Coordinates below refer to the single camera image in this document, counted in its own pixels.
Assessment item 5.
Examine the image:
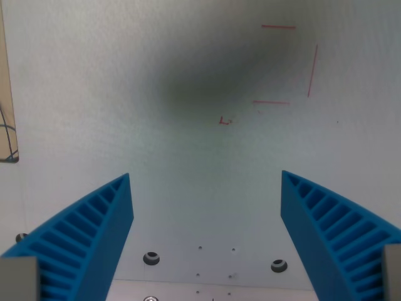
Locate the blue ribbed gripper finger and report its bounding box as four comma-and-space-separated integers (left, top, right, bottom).
0, 172, 135, 301
280, 170, 401, 301

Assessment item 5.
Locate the countersunk table bolt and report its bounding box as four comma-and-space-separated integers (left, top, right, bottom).
142, 251, 161, 267
270, 258, 288, 273

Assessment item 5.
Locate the tan board with dark lines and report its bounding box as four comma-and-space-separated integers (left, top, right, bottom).
0, 0, 20, 164

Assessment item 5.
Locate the shiny aluminium base plate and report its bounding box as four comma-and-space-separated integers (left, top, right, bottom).
105, 278, 318, 301

